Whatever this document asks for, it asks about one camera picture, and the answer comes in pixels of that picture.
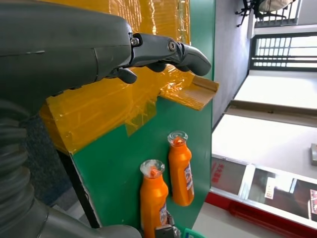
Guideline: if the yellow taped cardboard box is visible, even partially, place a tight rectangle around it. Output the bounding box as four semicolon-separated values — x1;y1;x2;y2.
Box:
39;0;220;155

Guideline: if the green table mat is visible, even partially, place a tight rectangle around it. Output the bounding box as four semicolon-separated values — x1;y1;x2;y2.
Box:
70;0;217;238

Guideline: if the black window grille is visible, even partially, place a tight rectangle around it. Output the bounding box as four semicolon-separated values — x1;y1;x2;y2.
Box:
249;32;317;72

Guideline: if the black office chair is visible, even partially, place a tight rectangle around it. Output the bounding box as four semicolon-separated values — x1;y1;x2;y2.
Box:
235;0;297;28

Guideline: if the dark table frame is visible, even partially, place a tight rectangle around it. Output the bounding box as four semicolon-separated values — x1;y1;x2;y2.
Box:
57;149;102;230

